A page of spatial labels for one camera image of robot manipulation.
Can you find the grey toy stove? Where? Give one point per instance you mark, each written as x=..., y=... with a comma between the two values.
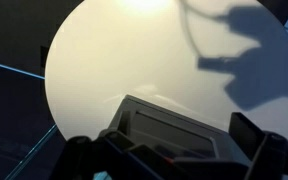
x=180, y=133

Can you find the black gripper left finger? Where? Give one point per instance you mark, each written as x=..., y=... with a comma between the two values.
x=84, y=156

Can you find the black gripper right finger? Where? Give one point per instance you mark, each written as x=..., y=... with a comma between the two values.
x=265, y=150

